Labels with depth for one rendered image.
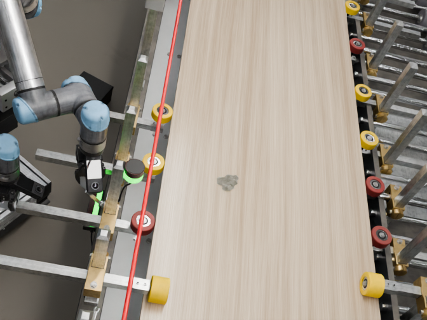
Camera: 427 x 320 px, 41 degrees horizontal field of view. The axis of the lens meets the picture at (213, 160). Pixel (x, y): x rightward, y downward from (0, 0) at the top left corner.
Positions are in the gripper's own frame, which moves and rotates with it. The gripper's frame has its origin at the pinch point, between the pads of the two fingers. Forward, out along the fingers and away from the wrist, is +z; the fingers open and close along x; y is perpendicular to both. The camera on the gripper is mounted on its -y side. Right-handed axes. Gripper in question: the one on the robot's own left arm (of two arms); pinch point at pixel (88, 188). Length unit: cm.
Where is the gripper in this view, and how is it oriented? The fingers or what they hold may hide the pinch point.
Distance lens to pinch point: 184.4
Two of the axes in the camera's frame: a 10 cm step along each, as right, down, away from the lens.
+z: -2.4, 5.9, 7.7
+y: -2.6, -8.1, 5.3
